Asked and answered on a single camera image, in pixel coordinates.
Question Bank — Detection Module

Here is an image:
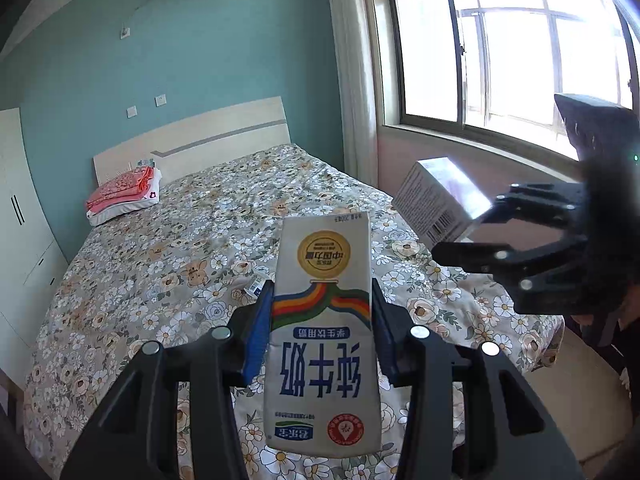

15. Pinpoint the folded pink blanket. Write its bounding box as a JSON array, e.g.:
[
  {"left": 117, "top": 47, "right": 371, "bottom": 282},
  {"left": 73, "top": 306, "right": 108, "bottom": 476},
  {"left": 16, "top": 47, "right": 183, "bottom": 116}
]
[{"left": 85, "top": 166, "right": 157, "bottom": 212}]

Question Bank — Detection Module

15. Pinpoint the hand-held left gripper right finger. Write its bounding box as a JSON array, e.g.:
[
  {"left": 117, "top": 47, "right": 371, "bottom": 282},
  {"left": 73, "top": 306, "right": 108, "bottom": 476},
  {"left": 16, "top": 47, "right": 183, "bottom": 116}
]
[{"left": 371, "top": 280, "right": 586, "bottom": 480}]

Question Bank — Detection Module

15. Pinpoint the window with brown frame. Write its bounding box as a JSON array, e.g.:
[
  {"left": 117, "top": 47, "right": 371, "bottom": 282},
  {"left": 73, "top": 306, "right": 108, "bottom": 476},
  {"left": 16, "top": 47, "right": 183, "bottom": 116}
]
[{"left": 365, "top": 0, "right": 640, "bottom": 161}]

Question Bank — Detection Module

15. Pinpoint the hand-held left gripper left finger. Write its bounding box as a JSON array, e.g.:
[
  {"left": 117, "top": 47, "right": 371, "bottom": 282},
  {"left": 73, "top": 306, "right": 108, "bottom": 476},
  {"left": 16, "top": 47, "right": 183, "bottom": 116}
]
[{"left": 60, "top": 280, "right": 276, "bottom": 480}]

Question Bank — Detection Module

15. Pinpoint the white pillow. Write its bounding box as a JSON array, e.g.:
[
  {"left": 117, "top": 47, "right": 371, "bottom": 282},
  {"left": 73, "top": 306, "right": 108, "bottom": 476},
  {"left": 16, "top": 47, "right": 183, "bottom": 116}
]
[{"left": 87, "top": 167, "right": 163, "bottom": 226}]

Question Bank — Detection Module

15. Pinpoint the cream wardrobe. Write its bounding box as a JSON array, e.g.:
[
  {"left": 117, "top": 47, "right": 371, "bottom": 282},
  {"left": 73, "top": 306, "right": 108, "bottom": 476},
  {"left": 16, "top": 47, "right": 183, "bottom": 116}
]
[{"left": 0, "top": 107, "right": 69, "bottom": 386}]

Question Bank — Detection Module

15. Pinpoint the cream bed headboard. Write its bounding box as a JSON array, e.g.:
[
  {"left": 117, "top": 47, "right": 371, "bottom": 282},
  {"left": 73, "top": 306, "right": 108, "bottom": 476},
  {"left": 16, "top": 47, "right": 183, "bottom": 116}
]
[{"left": 93, "top": 96, "right": 292, "bottom": 186}]

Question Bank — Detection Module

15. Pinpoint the small white blue carton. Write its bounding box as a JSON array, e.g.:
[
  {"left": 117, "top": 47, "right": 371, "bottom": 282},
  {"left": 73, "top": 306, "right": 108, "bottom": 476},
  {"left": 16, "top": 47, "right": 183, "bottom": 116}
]
[{"left": 245, "top": 267, "right": 273, "bottom": 296}]

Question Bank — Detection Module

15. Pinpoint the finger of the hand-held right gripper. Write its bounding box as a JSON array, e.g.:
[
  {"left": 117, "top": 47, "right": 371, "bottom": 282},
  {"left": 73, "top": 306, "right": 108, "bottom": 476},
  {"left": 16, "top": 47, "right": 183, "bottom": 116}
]
[
  {"left": 431, "top": 232, "right": 591, "bottom": 315},
  {"left": 467, "top": 183, "right": 588, "bottom": 233}
]

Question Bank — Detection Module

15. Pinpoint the white milk carton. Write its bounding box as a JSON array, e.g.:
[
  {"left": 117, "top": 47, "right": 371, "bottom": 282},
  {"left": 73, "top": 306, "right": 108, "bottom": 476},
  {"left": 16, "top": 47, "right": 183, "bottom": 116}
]
[{"left": 263, "top": 211, "right": 382, "bottom": 458}]

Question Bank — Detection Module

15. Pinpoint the cream curtain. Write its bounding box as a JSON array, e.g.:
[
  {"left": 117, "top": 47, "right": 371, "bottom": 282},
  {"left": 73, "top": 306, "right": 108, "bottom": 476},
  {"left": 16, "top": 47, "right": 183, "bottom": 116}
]
[{"left": 325, "top": 0, "right": 396, "bottom": 191}]

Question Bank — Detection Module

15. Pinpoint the bed with floral sheet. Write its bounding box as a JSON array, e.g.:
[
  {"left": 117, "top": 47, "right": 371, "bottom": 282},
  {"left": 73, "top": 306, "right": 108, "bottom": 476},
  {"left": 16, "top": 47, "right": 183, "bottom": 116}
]
[{"left": 22, "top": 142, "right": 566, "bottom": 480}]

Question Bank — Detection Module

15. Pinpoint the white cardboard box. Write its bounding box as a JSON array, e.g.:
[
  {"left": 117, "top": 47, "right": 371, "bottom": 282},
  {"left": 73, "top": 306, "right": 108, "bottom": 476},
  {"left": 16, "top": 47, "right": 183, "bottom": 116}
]
[{"left": 391, "top": 157, "right": 493, "bottom": 251}]

